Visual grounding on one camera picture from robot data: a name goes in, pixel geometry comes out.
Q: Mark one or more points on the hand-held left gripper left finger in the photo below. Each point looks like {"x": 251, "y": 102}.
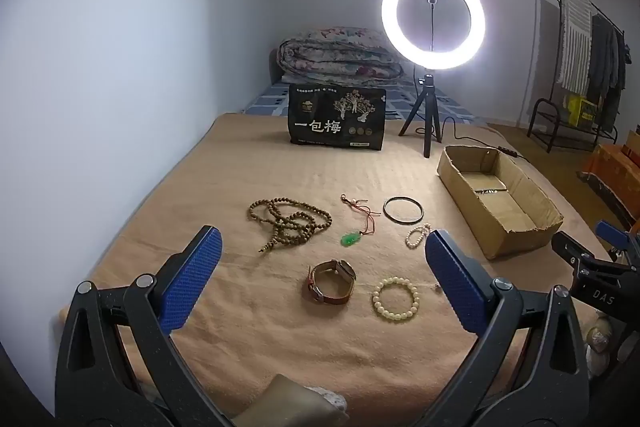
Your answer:
{"x": 192, "y": 279}

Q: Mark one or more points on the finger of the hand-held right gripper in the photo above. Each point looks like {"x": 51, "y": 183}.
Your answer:
{"x": 614, "y": 233}
{"x": 572, "y": 249}

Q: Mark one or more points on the black tripod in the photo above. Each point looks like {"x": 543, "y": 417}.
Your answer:
{"x": 426, "y": 107}

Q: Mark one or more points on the beige bag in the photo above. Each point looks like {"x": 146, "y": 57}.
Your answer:
{"x": 597, "y": 342}

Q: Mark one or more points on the orange cloth covered box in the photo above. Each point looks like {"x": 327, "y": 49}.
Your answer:
{"x": 615, "y": 167}

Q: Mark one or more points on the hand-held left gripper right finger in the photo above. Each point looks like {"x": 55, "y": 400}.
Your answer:
{"x": 452, "y": 282}

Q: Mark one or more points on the blue patterned bed sheet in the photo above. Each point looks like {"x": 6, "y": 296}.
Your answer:
{"x": 270, "y": 99}

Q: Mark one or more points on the folded floral quilt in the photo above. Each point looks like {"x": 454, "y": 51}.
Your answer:
{"x": 340, "y": 57}

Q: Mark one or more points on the olive green pouch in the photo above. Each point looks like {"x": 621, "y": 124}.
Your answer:
{"x": 285, "y": 402}

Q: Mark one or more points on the black bangle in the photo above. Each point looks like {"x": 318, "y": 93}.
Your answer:
{"x": 385, "y": 209}

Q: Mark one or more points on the white striped towel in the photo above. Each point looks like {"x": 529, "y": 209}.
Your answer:
{"x": 575, "y": 37}

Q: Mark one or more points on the black shoe rack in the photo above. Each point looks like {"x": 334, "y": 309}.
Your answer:
{"x": 542, "y": 107}

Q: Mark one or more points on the dark hanging clothes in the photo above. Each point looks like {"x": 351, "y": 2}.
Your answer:
{"x": 607, "y": 67}

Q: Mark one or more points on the black snack bag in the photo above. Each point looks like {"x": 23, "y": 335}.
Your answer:
{"x": 335, "y": 122}

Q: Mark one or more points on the yellow box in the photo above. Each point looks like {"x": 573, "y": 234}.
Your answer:
{"x": 580, "y": 109}

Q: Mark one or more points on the cardboard box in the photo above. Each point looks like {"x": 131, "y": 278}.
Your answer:
{"x": 505, "y": 207}

